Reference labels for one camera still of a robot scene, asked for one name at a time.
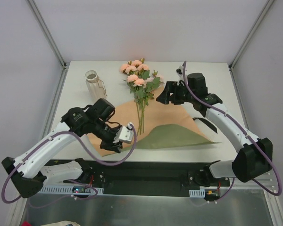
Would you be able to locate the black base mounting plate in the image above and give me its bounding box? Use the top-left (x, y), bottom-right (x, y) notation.
top-left (49, 159), bottom-right (231, 195)

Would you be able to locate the white cable duct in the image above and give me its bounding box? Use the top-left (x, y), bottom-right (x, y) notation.
top-left (189, 188), bottom-right (220, 198)
top-left (38, 185), bottom-right (96, 195)

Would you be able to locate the left aluminium corner post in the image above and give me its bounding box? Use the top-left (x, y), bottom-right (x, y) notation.
top-left (26, 0), bottom-right (67, 69)

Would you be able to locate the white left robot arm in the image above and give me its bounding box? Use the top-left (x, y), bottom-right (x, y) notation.
top-left (1, 98), bottom-right (133, 198)

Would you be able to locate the black ribbon with gold text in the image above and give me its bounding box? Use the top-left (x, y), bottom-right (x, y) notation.
top-left (193, 117), bottom-right (218, 134)

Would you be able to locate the white ribbed ceramic vase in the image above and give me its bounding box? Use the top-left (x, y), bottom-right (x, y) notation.
top-left (85, 70), bottom-right (107, 103)

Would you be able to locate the beige cloth at bottom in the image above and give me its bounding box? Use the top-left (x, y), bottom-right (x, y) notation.
top-left (42, 220), bottom-right (80, 226)

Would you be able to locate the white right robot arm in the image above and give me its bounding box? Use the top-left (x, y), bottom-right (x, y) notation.
top-left (156, 73), bottom-right (273, 186)

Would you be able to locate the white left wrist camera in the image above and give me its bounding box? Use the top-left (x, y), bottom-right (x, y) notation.
top-left (114, 123), bottom-right (134, 144)

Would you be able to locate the green and orange wrapping paper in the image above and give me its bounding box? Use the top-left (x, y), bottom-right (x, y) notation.
top-left (87, 99), bottom-right (220, 156)

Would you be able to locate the red object at bottom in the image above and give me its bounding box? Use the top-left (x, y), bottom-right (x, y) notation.
top-left (20, 221), bottom-right (33, 226)

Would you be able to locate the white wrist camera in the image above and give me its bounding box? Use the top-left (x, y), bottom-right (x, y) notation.
top-left (114, 123), bottom-right (134, 144)
top-left (176, 65), bottom-right (183, 77)

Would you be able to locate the left white cable duct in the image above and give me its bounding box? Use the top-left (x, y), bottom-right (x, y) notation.
top-left (38, 185), bottom-right (96, 195)

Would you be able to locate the right white cable duct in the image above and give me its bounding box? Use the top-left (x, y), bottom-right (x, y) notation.
top-left (189, 188), bottom-right (220, 198)

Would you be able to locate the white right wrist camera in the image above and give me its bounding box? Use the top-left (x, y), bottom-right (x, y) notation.
top-left (176, 65), bottom-right (183, 77)

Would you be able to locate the aluminium corner post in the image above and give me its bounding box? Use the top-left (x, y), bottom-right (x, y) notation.
top-left (229, 0), bottom-right (276, 72)
top-left (26, 0), bottom-right (67, 69)

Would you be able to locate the right aluminium corner post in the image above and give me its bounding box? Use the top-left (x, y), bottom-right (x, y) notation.
top-left (229, 0), bottom-right (276, 72)

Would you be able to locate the pink artificial flower bunch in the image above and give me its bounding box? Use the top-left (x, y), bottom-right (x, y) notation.
top-left (119, 58), bottom-right (164, 135)

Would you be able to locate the aluminium frame rail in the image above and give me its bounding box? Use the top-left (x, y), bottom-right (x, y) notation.
top-left (20, 164), bottom-right (275, 189)

